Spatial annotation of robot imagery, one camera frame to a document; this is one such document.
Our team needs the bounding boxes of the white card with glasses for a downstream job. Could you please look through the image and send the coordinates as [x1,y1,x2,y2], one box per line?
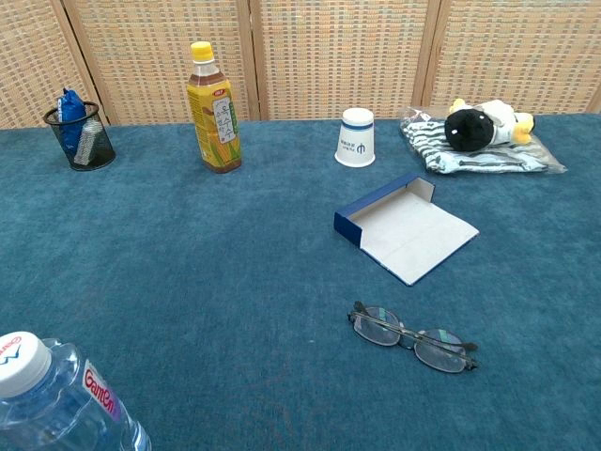
[333,172,481,287]

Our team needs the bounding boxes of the dark-framed eyeglasses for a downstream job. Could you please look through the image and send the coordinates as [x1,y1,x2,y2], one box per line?
[347,301,480,375]

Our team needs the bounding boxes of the blue carpet table cover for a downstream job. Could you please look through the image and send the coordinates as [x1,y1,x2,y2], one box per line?
[0,112,601,451]

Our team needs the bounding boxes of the white paper cup blue print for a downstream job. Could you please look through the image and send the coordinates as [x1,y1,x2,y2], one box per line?
[333,107,377,168]

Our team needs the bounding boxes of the yellow corn tea bottle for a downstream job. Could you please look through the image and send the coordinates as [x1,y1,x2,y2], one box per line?
[186,40,243,175]

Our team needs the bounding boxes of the striped cloth in plastic bag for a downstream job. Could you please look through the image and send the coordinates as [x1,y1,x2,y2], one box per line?
[398,105,568,177]

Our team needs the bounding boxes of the woven wicker folding screen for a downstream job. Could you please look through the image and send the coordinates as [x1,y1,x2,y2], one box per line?
[0,0,601,131]

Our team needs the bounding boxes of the black white plush toy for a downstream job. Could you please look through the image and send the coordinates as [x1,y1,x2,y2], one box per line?
[443,98,536,152]

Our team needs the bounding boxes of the black mesh pen holder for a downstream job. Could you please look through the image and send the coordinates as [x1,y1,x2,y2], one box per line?
[42,101,117,172]

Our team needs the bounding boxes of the silver foil packet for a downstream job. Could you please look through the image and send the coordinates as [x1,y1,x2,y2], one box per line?
[73,117,103,166]

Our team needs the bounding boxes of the blue snack packet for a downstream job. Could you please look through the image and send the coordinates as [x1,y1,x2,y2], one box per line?
[56,87,88,151]

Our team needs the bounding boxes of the clear water bottle white cap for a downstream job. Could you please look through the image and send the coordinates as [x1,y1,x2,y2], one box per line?
[0,331,153,451]

